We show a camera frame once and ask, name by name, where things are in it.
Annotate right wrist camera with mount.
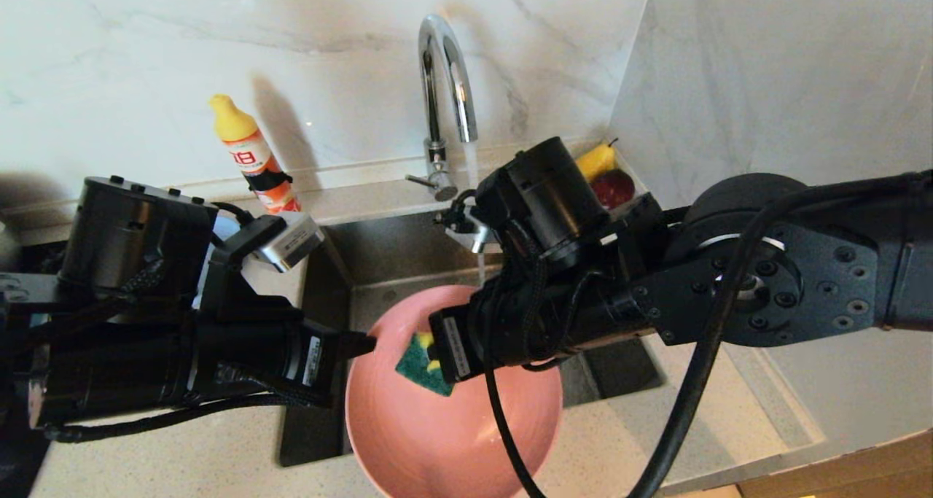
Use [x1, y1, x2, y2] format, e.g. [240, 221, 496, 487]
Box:
[436, 190, 504, 254]

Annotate braided black cable sleeve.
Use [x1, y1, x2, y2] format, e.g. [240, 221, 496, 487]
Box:
[510, 221, 613, 371]
[0, 261, 165, 353]

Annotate pink plate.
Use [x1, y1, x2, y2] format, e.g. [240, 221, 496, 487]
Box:
[345, 285, 564, 498]

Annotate orange dish soap bottle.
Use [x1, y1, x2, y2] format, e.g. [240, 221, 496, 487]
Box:
[210, 93, 303, 214]

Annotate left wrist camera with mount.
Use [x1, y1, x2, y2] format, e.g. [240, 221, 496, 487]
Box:
[251, 212, 325, 273]

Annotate yellow green sponge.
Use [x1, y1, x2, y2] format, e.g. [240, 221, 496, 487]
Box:
[395, 330, 454, 397]

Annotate stainless steel sink basin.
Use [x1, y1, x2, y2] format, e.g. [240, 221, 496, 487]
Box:
[279, 206, 664, 467]

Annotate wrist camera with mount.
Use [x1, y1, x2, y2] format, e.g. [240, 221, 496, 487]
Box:
[251, 212, 325, 273]
[436, 190, 504, 254]

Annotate blue plate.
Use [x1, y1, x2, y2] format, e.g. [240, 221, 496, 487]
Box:
[193, 214, 252, 309]

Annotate running water stream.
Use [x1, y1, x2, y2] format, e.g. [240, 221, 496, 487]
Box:
[464, 142, 488, 287]

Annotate yellow pear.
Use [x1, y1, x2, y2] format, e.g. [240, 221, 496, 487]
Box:
[576, 139, 618, 182]

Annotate dark red apple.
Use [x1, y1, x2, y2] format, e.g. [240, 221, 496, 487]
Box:
[590, 168, 636, 211]

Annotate chrome gooseneck faucet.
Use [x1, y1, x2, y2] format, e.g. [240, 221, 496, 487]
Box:
[405, 15, 480, 203]

